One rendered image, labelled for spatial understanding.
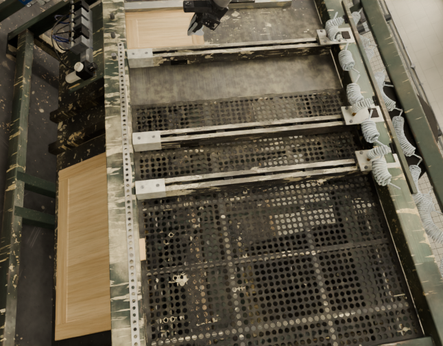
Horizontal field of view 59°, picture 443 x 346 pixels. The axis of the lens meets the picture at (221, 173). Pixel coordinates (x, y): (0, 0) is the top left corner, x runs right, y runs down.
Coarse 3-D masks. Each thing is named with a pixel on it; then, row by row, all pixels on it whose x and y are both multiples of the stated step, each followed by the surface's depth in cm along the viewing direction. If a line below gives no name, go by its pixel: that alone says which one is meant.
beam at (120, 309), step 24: (120, 0) 214; (120, 24) 207; (120, 120) 182; (120, 144) 177; (120, 168) 172; (120, 192) 168; (120, 216) 163; (120, 240) 159; (120, 264) 155; (120, 288) 151; (120, 312) 148; (120, 336) 144; (144, 336) 146
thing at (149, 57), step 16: (320, 32) 206; (160, 48) 199; (176, 48) 200; (192, 48) 200; (208, 48) 202; (224, 48) 204; (240, 48) 202; (256, 48) 203; (272, 48) 204; (288, 48) 205; (304, 48) 207; (320, 48) 209; (144, 64) 200; (160, 64) 202; (176, 64) 203
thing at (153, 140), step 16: (352, 112) 186; (368, 112) 187; (192, 128) 181; (208, 128) 181; (224, 128) 182; (240, 128) 184; (256, 128) 184; (272, 128) 184; (288, 128) 184; (304, 128) 185; (320, 128) 188; (336, 128) 190; (352, 128) 192; (144, 144) 176; (160, 144) 179; (176, 144) 181; (192, 144) 183; (208, 144) 186
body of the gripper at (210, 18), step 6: (210, 0) 153; (216, 6) 153; (198, 12) 161; (204, 12) 157; (210, 12) 158; (216, 12) 159; (222, 12) 158; (198, 18) 160; (204, 18) 157; (210, 18) 158; (216, 18) 160; (204, 24) 162; (210, 24) 162
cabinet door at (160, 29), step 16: (128, 16) 213; (144, 16) 214; (160, 16) 215; (176, 16) 216; (192, 16) 216; (128, 32) 209; (144, 32) 210; (160, 32) 210; (176, 32) 211; (128, 48) 204; (144, 48) 205
